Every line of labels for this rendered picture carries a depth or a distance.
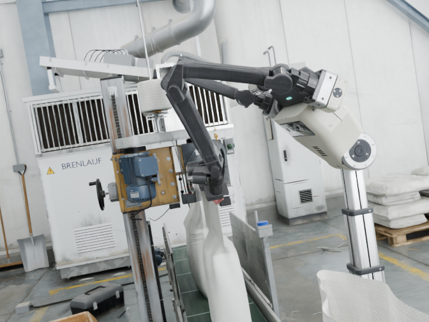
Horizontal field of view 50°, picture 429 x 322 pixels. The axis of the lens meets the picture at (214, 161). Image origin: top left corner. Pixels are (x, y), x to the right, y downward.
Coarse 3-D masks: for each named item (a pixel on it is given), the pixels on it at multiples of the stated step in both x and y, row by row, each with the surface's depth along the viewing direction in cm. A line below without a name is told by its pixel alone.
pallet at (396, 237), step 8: (376, 224) 494; (424, 224) 461; (376, 232) 482; (384, 232) 462; (392, 232) 452; (400, 232) 449; (408, 232) 451; (376, 240) 482; (392, 240) 450; (400, 240) 450; (408, 240) 457; (416, 240) 454; (424, 240) 454
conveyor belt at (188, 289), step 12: (180, 252) 407; (180, 264) 366; (180, 276) 335; (192, 276) 330; (180, 288) 307; (192, 288) 303; (192, 300) 280; (204, 300) 277; (192, 312) 260; (204, 312) 258; (252, 312) 247
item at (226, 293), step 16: (208, 208) 240; (208, 224) 249; (208, 240) 231; (224, 240) 215; (208, 256) 214; (224, 256) 210; (208, 272) 214; (224, 272) 208; (240, 272) 210; (208, 288) 221; (224, 288) 207; (240, 288) 209; (224, 304) 208; (240, 304) 209; (224, 320) 209; (240, 320) 209
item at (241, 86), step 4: (228, 84) 564; (232, 84) 562; (236, 84) 561; (240, 84) 561; (244, 84) 563; (248, 84) 570; (240, 88) 561; (244, 88) 564; (232, 100) 563; (232, 104) 567; (236, 104) 570
